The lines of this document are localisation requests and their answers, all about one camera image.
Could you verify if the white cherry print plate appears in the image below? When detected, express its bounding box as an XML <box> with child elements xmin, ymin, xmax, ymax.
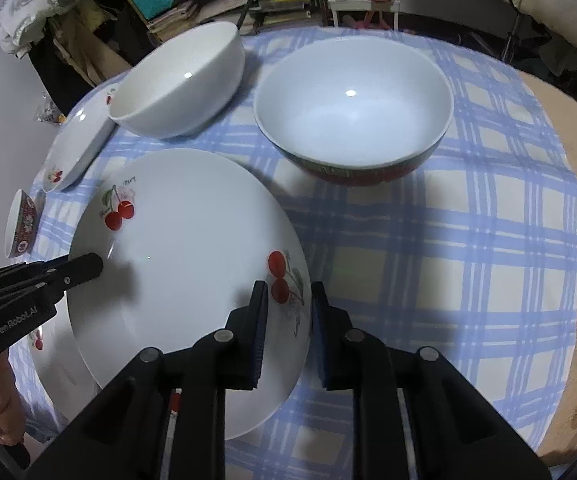
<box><xmin>27</xmin><ymin>305</ymin><xmax>102</xmax><ymax>418</ymax></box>
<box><xmin>67</xmin><ymin>148</ymin><xmax>313</xmax><ymax>442</ymax></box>
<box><xmin>42</xmin><ymin>82</ymin><xmax>119</xmax><ymax>194</ymax></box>

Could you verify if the person's left hand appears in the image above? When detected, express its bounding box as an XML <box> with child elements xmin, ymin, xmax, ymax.
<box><xmin>0</xmin><ymin>351</ymin><xmax>25</xmax><ymax>446</ymax></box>

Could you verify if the pile of books and magazines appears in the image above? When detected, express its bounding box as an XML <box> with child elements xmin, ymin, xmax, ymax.
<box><xmin>256</xmin><ymin>0</ymin><xmax>319</xmax><ymax>28</ymax></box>

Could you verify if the large red rimmed bowl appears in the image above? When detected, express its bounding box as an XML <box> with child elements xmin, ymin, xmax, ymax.
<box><xmin>253</xmin><ymin>37</ymin><xmax>455</xmax><ymax>187</ymax></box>

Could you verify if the small red patterned bowl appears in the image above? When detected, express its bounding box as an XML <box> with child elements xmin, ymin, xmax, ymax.
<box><xmin>4</xmin><ymin>188</ymin><xmax>38</xmax><ymax>259</ymax></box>

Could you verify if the clear plastic snack bag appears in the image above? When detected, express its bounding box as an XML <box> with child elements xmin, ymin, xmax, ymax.
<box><xmin>32</xmin><ymin>94</ymin><xmax>66</xmax><ymax>125</ymax></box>

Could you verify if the blue checked cloth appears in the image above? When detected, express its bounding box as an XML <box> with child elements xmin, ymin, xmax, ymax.
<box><xmin>6</xmin><ymin>27</ymin><xmax>577</xmax><ymax>480</ymax></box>

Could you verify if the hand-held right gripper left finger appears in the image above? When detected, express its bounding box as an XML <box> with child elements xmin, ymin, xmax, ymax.
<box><xmin>23</xmin><ymin>280</ymin><xmax>269</xmax><ymax>480</ymax></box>

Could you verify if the stack of worn books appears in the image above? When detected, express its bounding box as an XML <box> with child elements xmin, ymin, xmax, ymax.
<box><xmin>146</xmin><ymin>0</ymin><xmax>202</xmax><ymax>43</ymax></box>

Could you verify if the beige coat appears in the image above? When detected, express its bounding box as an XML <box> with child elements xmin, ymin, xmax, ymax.
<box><xmin>51</xmin><ymin>0</ymin><xmax>134</xmax><ymax>86</ymax></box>

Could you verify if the white puffer jacket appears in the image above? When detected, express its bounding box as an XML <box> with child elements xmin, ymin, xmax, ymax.
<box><xmin>0</xmin><ymin>0</ymin><xmax>119</xmax><ymax>56</ymax></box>

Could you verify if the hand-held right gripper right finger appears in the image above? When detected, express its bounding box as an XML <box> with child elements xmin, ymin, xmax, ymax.
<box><xmin>311</xmin><ymin>281</ymin><xmax>554</xmax><ymax>480</ymax></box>

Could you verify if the plain white bowl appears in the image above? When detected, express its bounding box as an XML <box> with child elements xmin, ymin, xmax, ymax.
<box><xmin>108</xmin><ymin>21</ymin><xmax>246</xmax><ymax>140</ymax></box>

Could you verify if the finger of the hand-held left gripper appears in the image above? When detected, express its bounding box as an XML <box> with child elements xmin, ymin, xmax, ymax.
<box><xmin>43</xmin><ymin>252</ymin><xmax>105</xmax><ymax>289</ymax></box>

